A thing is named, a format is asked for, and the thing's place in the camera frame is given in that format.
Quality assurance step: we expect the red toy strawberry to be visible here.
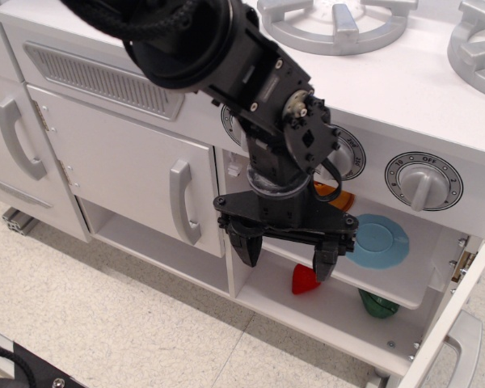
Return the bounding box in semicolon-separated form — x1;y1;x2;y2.
292;264;321;295

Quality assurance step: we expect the grey cabinet door handle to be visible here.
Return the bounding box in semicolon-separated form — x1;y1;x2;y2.
169;159;201;246

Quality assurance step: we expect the grey timer knob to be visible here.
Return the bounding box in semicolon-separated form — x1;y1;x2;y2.
221;105;243;146
385;151;464;212

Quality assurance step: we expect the aluminium frame extrusion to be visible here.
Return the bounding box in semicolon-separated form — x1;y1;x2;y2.
2;208;39;236

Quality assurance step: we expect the grey left timer knob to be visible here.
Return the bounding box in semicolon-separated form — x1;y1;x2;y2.
221;105;243;146

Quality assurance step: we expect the silver stove burner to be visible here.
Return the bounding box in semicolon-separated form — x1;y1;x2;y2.
257;1;418;56
447;1;485;94

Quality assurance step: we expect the grey far left handle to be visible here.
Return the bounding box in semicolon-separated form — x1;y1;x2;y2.
0;98;47;181

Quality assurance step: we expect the grey vent grille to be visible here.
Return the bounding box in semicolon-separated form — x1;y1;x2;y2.
23;42;185;120

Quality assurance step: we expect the white far left cabinet door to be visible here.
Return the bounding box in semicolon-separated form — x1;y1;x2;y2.
0;78;90;242

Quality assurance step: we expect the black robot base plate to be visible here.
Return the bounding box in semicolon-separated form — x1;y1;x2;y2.
0;346;84;387

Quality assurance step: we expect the silver left stove burner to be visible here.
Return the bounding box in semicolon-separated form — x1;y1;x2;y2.
257;1;418;56

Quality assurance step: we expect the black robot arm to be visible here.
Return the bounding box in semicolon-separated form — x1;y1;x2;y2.
67;1;358;282

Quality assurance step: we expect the light blue toy plate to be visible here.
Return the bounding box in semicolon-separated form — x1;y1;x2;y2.
346;213;410;270

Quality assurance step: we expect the white oven door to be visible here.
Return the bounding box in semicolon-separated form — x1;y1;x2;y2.
399;240;485;387

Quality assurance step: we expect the grey middle temperature knob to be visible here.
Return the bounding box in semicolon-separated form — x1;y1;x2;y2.
329;125;366;180

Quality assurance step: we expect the orange toy food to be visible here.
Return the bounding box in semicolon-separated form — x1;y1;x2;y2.
314;181;355;212

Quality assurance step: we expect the white toy kitchen unit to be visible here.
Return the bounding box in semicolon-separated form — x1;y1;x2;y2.
0;1;485;387

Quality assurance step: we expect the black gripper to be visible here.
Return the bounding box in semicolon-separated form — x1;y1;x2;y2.
213;189;358;282

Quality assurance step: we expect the grey right timer knob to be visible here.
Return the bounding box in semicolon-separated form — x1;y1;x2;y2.
385;151;464;212

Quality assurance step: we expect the silver right stove burner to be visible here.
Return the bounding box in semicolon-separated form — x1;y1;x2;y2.
447;1;485;94

